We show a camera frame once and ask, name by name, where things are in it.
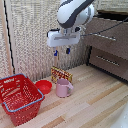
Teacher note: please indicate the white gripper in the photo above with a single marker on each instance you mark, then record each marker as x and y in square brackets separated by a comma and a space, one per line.
[63, 38]

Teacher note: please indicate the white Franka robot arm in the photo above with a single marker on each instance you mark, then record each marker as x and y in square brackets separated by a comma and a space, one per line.
[72, 12]

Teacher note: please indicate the yellow red snack bar box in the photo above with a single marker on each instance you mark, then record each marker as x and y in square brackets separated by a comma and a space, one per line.
[61, 74]

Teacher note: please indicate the pink plastic mug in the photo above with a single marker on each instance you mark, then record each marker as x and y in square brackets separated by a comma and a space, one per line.
[62, 88]

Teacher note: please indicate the red plastic bowl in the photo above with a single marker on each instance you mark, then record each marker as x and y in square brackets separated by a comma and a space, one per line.
[44, 86]

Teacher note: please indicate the dark wooden drawer cabinet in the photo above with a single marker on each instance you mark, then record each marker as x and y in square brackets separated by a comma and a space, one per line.
[108, 43]

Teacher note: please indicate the red plastic shopping basket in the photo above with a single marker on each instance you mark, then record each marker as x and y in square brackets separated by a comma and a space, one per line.
[19, 97]

